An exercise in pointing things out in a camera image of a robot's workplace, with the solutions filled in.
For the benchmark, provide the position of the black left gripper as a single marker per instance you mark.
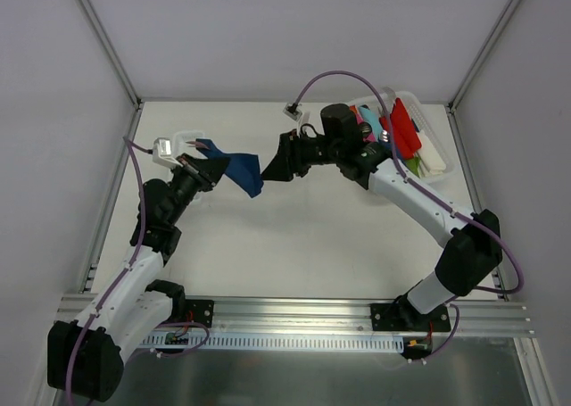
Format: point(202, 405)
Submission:
point(199, 172)

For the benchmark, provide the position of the blue paper napkin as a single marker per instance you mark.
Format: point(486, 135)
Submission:
point(244, 169)

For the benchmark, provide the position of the green napkin roll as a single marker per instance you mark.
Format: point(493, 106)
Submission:
point(414, 166)

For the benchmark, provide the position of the white basket of rolls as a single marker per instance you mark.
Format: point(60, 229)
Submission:
point(418, 116)

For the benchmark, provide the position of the white slotted cable duct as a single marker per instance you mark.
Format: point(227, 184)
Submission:
point(165, 340)

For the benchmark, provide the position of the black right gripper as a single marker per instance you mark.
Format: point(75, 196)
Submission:
point(291, 154)

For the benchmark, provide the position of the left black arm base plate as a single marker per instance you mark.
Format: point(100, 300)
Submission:
point(198, 311)

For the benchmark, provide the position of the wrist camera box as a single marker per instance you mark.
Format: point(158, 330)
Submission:
point(296, 113)
point(162, 152)

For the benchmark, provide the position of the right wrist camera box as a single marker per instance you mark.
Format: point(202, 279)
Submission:
point(296, 113)

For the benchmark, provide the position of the teal napkin roll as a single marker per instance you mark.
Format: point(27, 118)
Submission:
point(369, 116)

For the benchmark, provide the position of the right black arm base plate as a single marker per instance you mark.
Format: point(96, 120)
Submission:
point(399, 317)

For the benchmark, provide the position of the white napkin roll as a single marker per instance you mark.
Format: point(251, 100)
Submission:
point(431, 160)

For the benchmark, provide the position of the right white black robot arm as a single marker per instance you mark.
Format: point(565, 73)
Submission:
point(470, 243)

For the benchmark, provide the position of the red napkin roll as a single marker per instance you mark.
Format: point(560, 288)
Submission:
point(404, 135)

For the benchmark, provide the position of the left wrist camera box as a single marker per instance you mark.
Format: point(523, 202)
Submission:
point(162, 152)

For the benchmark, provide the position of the white perforated plastic tray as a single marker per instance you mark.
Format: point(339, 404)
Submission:
point(179, 146)

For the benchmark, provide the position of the pink napkin roll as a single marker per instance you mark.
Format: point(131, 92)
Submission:
point(356, 112)

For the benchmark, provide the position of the aluminium mounting rail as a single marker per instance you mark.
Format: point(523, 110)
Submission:
point(472, 318)

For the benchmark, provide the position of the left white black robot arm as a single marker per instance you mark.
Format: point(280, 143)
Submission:
point(87, 356)

